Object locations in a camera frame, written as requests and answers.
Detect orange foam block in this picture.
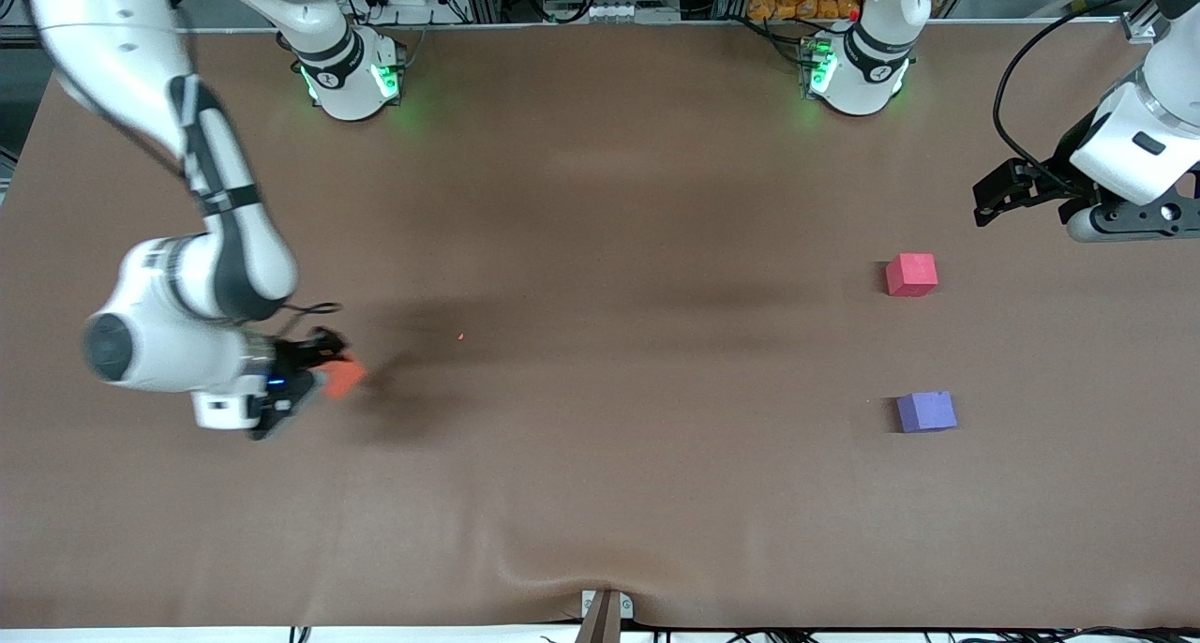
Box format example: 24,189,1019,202
322,356,368,401

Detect red foam block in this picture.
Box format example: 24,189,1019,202
886,253,938,298

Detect purple foam block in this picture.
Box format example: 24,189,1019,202
896,391,959,434

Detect brown table mat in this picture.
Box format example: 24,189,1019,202
0,24,1200,630

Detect brown clamp bar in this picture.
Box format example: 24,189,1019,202
574,592,623,643

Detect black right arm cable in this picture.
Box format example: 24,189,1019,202
239,301,343,344

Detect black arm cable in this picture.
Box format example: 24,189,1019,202
239,301,343,344
992,0,1154,194

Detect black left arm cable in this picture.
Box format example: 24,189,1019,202
992,0,1154,194

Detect aluminium frame post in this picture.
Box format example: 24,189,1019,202
1120,0,1163,44

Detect grey metal clamp bracket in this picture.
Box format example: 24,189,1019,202
581,590,636,621

